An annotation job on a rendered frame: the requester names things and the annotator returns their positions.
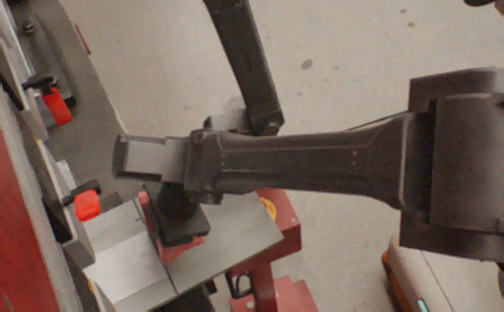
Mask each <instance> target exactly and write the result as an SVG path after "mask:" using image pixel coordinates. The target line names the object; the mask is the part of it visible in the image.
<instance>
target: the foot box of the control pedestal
mask: <svg viewBox="0 0 504 312"><path fill-rule="evenodd" d="M274 284H275V289H276V292H277V293H278V294H279V297H280V298H281V300H282V304H283V307H284V309H285V311H286V312H319V310H318V308H317V306H316V304H315V301H314V299H313V297H312V295H311V293H310V290H309V288H308V287H307V285H306V282H305V280H303V279H301V280H299V281H296V282H291V280H290V276H289V275H286V276H284V277H281V278H277V279H276V280H274ZM252 300H254V297H253V294H250V295H247V296H246V297H242V298H239V299H233V298H232V297H229V298H228V302H229V304H230V307H231V311H232V312H249V310H248V308H247V304H246V303H247V302H251V301H252Z"/></svg>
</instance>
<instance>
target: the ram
mask: <svg viewBox="0 0 504 312"><path fill-rule="evenodd" d="M0 100H1V103H2V104H3V107H4V109H5V114H6V117H7V119H8V122H9V124H10V129H11V132H12V134H13V136H14V138H15V143H16V146H17V148H18V151H19V153H20V158H21V161H22V163H23V166H24V167H25V172H26V175H27V177H28V180H29V182H30V186H31V190H32V193H33V195H34V200H35V202H36V205H37V207H38V210H39V215H40V217H41V220H42V222H43V224H44V229H45V231H46V234H47V236H48V239H49V244H50V246H51V249H52V251H53V254H54V258H55V260H56V263H57V265H58V270H59V273H60V275H61V278H62V280H63V284H64V287H65V288H66V291H67V293H68V298H69V301H70V303H71V306H72V308H73V312H81V311H80V309H79V307H78V302H77V299H76V297H75V294H74V293H73V288H72V286H71V284H70V281H69V279H68V274H67V272H66V269H65V267H64V264H63V260H62V258H61V255H60V253H59V248H58V246H57V244H56V241H55V239H54V234H53V231H52V229H51V227H50V224H49V220H48V217H47V215H46V213H45V210H44V205H43V203H42V201H41V199H40V197H39V192H38V190H37V187H36V185H35V182H34V178H33V176H32V172H31V169H30V165H29V162H28V160H27V157H26V155H25V150H24V148H23V146H22V143H21V141H20V136H19V133H18V132H17V129H16V127H15V122H14V119H13V117H12V115H11V113H10V108H9V105H8V103H7V101H6V98H5V94H4V92H3V89H2V87H1V85H0ZM0 312H63V310H62V307H61V305H60V303H59V300H58V295H57V293H56V290H55V288H54V285H53V280H52V278H51V275H50V273H49V268H48V265H47V263H46V260H45V258H44V253H43V250H42V248H41V245H40V243H39V238H38V235H37V233H36V230H35V228H34V223H33V220H32V216H31V214H30V209H29V206H28V204H27V201H26V199H25V194H24V191H23V189H22V186H21V184H20V179H19V176H18V174H17V171H16V169H15V164H14V162H13V159H12V157H11V154H10V149H9V147H8V144H7V142H6V139H5V134H4V132H3V129H2V127H1V124H0Z"/></svg>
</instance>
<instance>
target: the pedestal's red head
mask: <svg viewBox="0 0 504 312"><path fill-rule="evenodd" d="M256 193H257V196H258V197H259V198H263V199H266V200H268V201H271V202H272V204H273V205H274V206H275V208H276V210H277V216H276V219H275V220H274V222H275V223H276V225H277V227H278V229H279V230H280V231H281V232H282V235H283V237H284V242H282V243H281V244H277V245H276V246H274V247H272V249H268V250H267V251H265V252H263V253H262V254H258V255H257V256H256V257H254V258H252V259H249V260H247V261H246V262H244V263H241V264H240V265H238V266H237V267H235V268H232V269H230V270H228V273H229V276H230V277H231V278H235V277H237V276H239V275H241V274H243V273H247V272H249V271H252V270H253V269H256V268H260V267H262V266H264V265H267V264H268V263H272V262H275V261H276V260H278V259H282V258H284V257H286V256H288V255H290V254H295V253H296V252H299V251H300V250H301V249H302V244H301V228H300V220H299V219H298V217H297V215H296V214H295V210H294V209H293V207H292V205H291V204H290V200H289V198H288V196H287V195H286V193H285V190H279V189H269V188H262V189H258V190H256Z"/></svg>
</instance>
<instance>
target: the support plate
mask: <svg viewBox="0 0 504 312"><path fill-rule="evenodd" d="M200 206H201V208H202V210H203V211H204V215H205V216H206V218H207V220H208V221H209V224H210V225H211V229H210V231H209V234H208V235H206V240H205V242H204V243H203V244H199V245H198V246H196V247H194V248H192V249H189V250H187V251H185V252H184V253H183V254H180V256H178V257H177V258H176V259H174V260H173V261H171V262H170V263H166V264H165V266H166V268H167V270H168V272H169V273H170V277H171V278H172V280H173V282H174V284H175V287H176V289H177V291H178V292H179V293H178V294H175V291H174V289H173V287H172V286H171V283H170V280H169V278H165V279H163V280H161V281H159V282H156V283H154V284H152V285H151V286H149V287H146V288H144V289H142V290H141V291H139V292H136V293H134V294H132V295H131V296H129V297H126V298H124V299H122V300H121V301H119V302H116V303H114V304H112V305H113V307H114V308H115V310H116V312H151V311H153V310H155V309H156V308H158V307H161V305H163V304H165V303H166V302H170V301H171V300H173V299H175V298H176V297H179V296H180V295H182V294H184V293H185V292H189V291H190V290H192V289H193V288H194V287H198V286H199V285H201V284H203V283H204V282H208V281H209V280H211V279H213V278H216V277H218V276H219V275H221V274H223V273H225V272H227V271H228V270H230V269H232V268H235V267H237V266H238V265H240V264H241V263H244V262H246V261H247V260H249V259H252V258H254V257H256V256H257V255H258V254H262V253H263V252H265V251H267V250H268V249H272V247H274V246H276V245H277V244H281V243H282V242H284V236H283V235H282V232H281V231H280V230H279V229H278V227H277V225H276V223H275V222H274V220H273V219H272V216H271V215H270V214H269V213H268V211H267V209H266V207H265V206H264V205H263V204H262V201H261V200H260V198H259V197H258V196H257V193H256V191H253V192H252V193H249V194H244V196H237V195H226V194H223V200H222V202H221V205H203V204H200ZM139 217H140V216H139V215H138V212H137V209H136V207H135V206H134V204H133V201H128V202H127V203H125V204H123V205H122V206H118V207H117V208H114V209H112V210H111V211H107V212H106V213H104V214H102V215H99V216H97V217H96V218H93V219H89V220H88V221H86V222H84V223H83V225H84V227H85V230H86V232H87V234H88V238H89V240H90V242H91V245H92V246H93V250H94V253H95V254H99V253H101V252H102V251H104V250H106V249H109V248H111V247H112V246H114V245H116V244H120V243H122V242H123V241H125V240H127V239H130V238H132V237H133V236H135V235H137V234H141V233H142V232H144V231H146V230H145V227H144V225H143V223H142V221H141V220H140V219H139V220H137V221H136V219H137V218H139Z"/></svg>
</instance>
